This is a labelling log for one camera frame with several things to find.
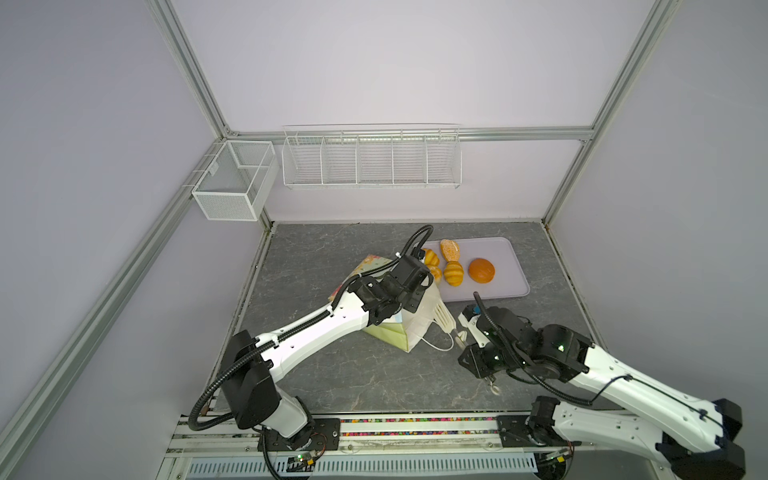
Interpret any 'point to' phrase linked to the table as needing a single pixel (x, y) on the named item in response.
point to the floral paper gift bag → (403, 328)
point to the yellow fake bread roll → (431, 258)
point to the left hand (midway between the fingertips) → (411, 290)
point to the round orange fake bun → (481, 270)
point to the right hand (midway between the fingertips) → (461, 362)
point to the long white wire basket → (372, 156)
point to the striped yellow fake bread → (453, 273)
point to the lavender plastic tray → (508, 281)
